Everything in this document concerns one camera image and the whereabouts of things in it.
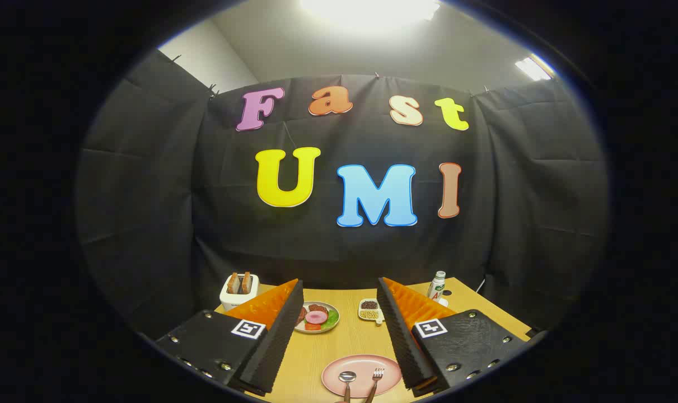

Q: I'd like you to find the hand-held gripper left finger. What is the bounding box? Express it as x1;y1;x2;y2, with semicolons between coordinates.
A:
155;279;305;395

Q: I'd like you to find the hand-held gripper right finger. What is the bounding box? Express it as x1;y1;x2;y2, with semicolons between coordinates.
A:
377;277;532;395

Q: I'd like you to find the fork with brown handle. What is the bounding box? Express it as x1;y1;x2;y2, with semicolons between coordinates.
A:
364;368;385;403

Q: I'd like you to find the spoon with brown handle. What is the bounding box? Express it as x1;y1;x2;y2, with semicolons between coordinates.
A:
339;371;357;402

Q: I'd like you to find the white divided bean dish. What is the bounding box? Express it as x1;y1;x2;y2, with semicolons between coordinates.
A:
358;298;384;326

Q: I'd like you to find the pink plate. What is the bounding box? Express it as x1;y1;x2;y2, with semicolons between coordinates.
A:
321;354;403;399

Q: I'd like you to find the white food plate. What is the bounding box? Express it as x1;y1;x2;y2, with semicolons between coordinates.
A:
294;301;340;334

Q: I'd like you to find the white toaster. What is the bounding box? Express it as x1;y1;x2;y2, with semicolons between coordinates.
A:
219;273;260;312

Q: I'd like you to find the white drink bottle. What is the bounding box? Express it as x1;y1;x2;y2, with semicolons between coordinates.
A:
427;271;446;302

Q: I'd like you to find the small ceiling light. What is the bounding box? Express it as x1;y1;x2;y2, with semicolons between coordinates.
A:
515;53;555;82

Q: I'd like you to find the large ceiling light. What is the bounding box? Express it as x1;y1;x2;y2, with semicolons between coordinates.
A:
300;0;441;29

